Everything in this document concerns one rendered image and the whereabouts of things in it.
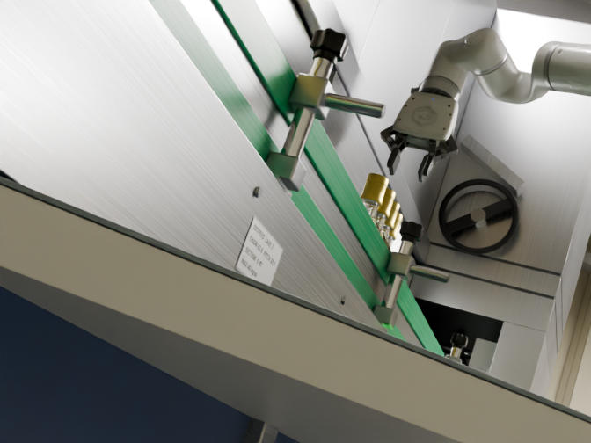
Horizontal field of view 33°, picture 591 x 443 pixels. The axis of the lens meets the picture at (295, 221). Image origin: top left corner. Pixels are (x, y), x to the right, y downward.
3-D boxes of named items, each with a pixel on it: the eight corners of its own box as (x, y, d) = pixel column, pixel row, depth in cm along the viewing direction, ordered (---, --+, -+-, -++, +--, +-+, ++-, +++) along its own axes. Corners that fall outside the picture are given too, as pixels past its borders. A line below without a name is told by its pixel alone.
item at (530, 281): (437, 350, 332) (509, 112, 354) (550, 381, 319) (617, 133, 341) (406, 294, 268) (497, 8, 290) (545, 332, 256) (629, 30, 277)
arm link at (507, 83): (541, 68, 166) (449, 56, 182) (569, 119, 174) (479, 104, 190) (567, 31, 168) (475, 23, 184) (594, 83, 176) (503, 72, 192)
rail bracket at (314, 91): (269, 193, 78) (323, 45, 82) (357, 214, 76) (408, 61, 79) (255, 174, 75) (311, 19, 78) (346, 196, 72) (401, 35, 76)
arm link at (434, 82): (412, 71, 183) (407, 82, 182) (459, 80, 180) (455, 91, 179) (414, 98, 189) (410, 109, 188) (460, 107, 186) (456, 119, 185)
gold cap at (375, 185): (379, 201, 154) (388, 176, 156) (358, 195, 155) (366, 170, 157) (382, 208, 158) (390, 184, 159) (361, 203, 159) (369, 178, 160)
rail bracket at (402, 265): (373, 329, 120) (405, 227, 124) (431, 344, 118) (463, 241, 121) (367, 321, 117) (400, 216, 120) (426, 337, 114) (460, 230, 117)
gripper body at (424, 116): (409, 78, 182) (389, 124, 177) (463, 89, 179) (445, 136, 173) (412, 105, 188) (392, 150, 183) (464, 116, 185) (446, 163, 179)
